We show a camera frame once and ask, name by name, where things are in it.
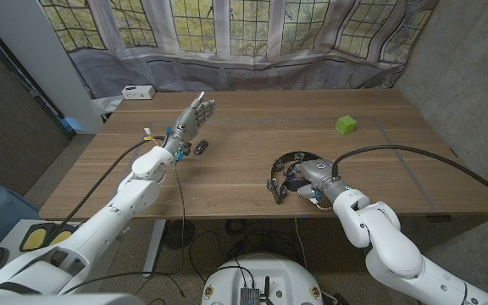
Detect black half-moon tambourine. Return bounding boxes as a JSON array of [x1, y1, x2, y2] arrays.
[[266, 150, 337, 206]]

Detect yellow black foot pedal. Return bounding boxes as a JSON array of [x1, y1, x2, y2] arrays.
[[19, 223, 58, 252], [47, 228, 80, 250]]

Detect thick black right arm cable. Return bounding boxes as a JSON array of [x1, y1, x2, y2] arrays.
[[331, 144, 488, 208]]

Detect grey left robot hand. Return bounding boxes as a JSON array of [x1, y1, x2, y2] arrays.
[[162, 91, 217, 157]]

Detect white floor platform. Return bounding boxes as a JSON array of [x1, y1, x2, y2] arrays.
[[0, 219, 122, 293]]

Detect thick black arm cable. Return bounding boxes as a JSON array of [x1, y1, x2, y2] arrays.
[[42, 135, 165, 249], [331, 144, 488, 208]]

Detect thin black left wrist cable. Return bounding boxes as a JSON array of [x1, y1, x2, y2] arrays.
[[59, 159, 188, 296]]

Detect white power outlet box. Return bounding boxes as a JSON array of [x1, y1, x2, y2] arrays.
[[121, 84, 157, 101]]

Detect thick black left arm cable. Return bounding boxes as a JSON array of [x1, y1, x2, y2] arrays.
[[42, 135, 165, 249]]

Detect white table leg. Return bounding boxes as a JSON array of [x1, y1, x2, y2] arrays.
[[142, 219, 167, 275]]

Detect printed window backdrop cloth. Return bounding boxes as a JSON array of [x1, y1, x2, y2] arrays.
[[38, 0, 440, 101]]

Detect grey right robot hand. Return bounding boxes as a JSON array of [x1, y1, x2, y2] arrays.
[[293, 158, 352, 205]]

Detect grey table leg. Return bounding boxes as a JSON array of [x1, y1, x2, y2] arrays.
[[351, 216, 381, 276]]

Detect green cube block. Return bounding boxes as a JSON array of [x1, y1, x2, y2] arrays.
[[335, 114, 358, 136]]

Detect black round floor device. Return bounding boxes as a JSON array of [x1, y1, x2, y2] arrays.
[[162, 219, 197, 251]]

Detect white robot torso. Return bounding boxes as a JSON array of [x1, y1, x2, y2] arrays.
[[201, 252, 324, 305]]

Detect grey box on torso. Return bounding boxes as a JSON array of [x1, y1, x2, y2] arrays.
[[239, 286, 261, 305]]

